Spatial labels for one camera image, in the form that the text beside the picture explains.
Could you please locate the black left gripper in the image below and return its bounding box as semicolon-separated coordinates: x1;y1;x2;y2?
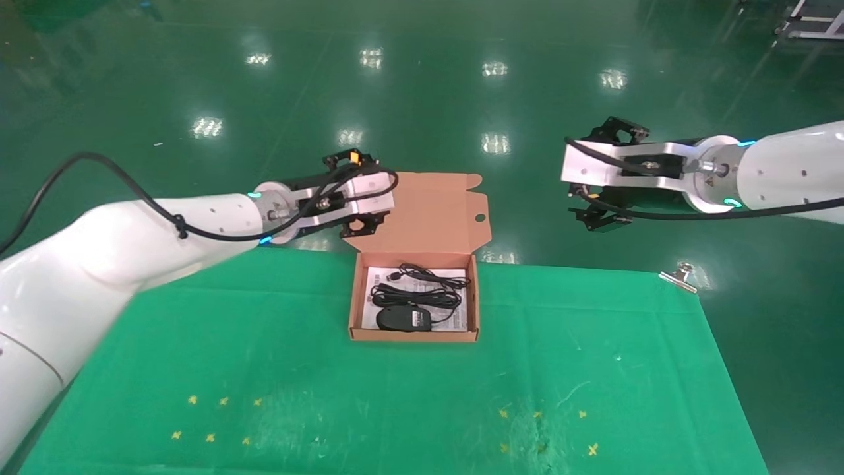
282;149;389;240

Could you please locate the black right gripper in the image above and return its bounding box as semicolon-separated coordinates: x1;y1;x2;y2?
568;116;691;234

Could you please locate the black data cable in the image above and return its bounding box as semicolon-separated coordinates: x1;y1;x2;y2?
370;282;463;311

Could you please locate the black wired computer mouse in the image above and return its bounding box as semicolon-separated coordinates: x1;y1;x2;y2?
375;262;473;333

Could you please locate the orange cardboard box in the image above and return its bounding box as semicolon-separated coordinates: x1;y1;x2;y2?
342;171;493;342

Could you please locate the metal binder clip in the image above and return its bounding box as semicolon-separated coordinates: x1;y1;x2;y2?
659;261;699;294

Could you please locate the white printed instruction sheet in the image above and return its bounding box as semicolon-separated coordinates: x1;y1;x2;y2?
361;266;469;331

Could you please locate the green table cloth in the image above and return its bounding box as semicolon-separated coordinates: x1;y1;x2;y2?
20;245;769;475

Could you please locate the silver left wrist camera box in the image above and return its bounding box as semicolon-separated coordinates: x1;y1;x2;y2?
289;172;398;226

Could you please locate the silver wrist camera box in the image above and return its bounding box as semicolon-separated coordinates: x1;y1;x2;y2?
289;172;398;226
560;141;701;200

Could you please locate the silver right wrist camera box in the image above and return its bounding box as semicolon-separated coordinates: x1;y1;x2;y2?
560;141;701;200

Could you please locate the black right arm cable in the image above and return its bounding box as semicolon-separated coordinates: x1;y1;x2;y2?
564;137;844;222

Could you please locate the white wheeled cart frame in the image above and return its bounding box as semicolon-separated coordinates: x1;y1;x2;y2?
777;0;844;42

